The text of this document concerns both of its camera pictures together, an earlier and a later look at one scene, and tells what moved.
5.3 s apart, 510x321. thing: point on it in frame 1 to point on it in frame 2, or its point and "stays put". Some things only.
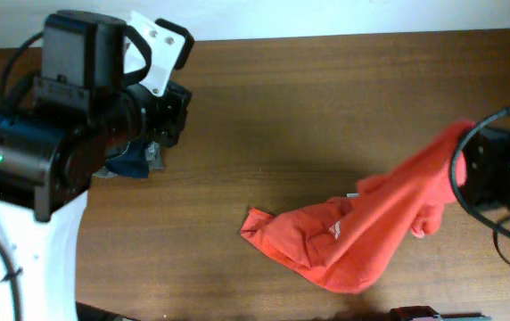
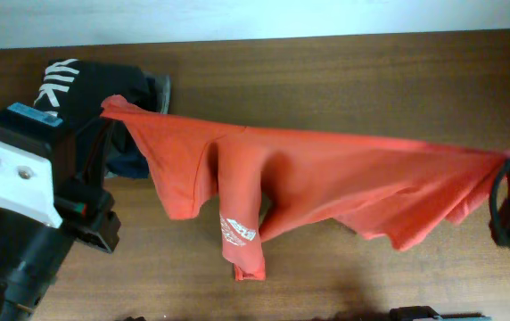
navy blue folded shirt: (133, 163) stays put
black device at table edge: (407, 313) stays put
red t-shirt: (352, 242) to (267, 176)
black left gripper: (175, 106) to (88, 209)
